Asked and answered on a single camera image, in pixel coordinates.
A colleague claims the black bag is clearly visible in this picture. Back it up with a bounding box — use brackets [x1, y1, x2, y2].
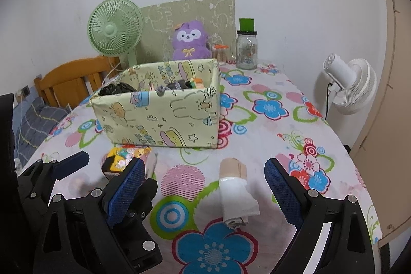
[98, 82, 138, 97]

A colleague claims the grey plaid bedding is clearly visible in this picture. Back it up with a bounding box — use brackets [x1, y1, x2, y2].
[13, 97, 69, 165]

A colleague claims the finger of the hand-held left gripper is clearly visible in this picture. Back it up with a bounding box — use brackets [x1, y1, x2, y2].
[112, 178, 163, 269]
[16, 151, 90, 217]

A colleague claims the purple plush toy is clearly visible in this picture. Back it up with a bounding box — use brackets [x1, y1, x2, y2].
[171, 20, 212, 61]

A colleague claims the black fan cable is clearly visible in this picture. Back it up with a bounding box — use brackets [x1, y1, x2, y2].
[324, 81, 333, 122]

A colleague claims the white fan cable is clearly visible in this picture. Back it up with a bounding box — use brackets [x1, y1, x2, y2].
[103, 57, 124, 82]

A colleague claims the small glass toothpick holder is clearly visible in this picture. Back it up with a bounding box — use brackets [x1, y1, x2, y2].
[212, 43, 229, 66]

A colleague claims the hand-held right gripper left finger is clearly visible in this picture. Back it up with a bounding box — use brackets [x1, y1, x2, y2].
[34, 158, 146, 274]

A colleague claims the white standing fan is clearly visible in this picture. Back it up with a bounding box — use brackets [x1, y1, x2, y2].
[316, 52, 378, 116]

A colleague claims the cartoon patterned storage box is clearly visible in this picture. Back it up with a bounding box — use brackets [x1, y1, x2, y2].
[89, 58, 221, 149]

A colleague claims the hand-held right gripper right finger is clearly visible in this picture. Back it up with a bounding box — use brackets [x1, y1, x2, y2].
[264, 158, 379, 274]

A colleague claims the green cartoon patterned board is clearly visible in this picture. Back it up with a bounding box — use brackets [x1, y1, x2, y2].
[139, 0, 236, 64]

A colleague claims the glass jar with green lid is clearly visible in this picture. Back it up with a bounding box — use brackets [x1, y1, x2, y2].
[235, 18, 259, 71]

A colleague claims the beige door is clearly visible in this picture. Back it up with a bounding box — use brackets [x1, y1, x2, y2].
[348, 0, 411, 252]

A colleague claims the green desk fan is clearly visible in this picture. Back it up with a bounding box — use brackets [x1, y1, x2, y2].
[88, 0, 144, 67]

